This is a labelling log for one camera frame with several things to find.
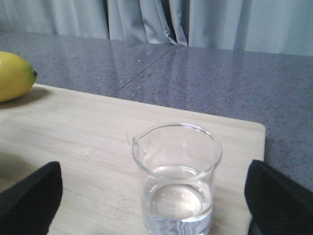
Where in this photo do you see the small glass beaker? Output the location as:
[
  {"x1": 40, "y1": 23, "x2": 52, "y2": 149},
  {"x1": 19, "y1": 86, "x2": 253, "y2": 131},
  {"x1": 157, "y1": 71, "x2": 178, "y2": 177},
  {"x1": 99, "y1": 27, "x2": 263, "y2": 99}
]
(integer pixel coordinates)
[{"x1": 132, "y1": 122, "x2": 223, "y2": 235}]

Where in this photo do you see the light wooden cutting board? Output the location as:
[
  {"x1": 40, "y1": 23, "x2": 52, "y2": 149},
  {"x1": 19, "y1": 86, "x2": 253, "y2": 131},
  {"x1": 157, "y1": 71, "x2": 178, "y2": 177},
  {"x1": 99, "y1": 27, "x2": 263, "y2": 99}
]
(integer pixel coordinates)
[{"x1": 0, "y1": 84, "x2": 266, "y2": 235}]

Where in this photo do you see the grey curtain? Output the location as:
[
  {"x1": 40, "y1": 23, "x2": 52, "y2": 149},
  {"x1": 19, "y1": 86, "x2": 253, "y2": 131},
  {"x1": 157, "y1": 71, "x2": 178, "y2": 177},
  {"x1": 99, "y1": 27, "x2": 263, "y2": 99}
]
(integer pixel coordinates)
[{"x1": 0, "y1": 0, "x2": 313, "y2": 56}]

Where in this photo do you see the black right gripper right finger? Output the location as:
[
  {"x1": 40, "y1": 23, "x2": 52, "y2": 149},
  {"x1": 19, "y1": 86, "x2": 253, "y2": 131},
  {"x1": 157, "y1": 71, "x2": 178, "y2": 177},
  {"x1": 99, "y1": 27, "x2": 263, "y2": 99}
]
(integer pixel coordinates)
[{"x1": 245, "y1": 160, "x2": 313, "y2": 235}]

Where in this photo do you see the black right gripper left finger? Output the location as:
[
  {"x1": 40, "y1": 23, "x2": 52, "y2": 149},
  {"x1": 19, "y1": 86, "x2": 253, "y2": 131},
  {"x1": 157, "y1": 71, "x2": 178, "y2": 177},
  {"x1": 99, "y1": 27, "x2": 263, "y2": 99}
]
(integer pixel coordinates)
[{"x1": 0, "y1": 162, "x2": 62, "y2": 235}]

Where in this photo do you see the yellow lemon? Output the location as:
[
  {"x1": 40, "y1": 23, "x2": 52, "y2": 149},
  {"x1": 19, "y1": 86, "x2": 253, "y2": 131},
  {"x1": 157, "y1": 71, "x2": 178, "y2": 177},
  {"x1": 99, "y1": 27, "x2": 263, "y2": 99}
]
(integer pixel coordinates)
[{"x1": 0, "y1": 51, "x2": 38, "y2": 102}]

